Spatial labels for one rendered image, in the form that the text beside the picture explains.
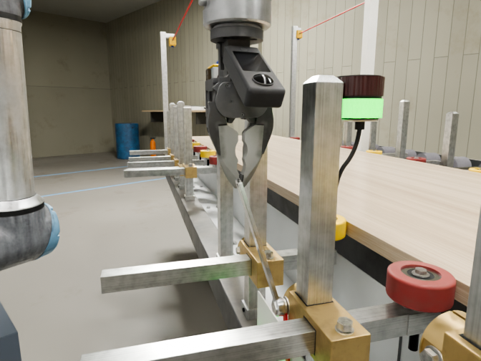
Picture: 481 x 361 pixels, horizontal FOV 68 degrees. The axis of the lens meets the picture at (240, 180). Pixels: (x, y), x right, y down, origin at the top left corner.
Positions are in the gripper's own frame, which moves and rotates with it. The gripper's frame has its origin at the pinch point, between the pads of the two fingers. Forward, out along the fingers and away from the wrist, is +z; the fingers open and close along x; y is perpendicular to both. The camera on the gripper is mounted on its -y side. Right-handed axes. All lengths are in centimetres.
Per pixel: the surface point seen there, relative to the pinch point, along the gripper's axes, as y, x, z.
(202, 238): 63, -5, 32
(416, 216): 10.3, -40.1, 11.7
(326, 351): -16.2, -5.3, 16.2
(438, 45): 286, -301, -75
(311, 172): -9.5, -6.0, -2.5
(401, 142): 107, -116, 8
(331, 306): -11.0, -8.8, 14.4
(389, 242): -0.5, -25.1, 11.6
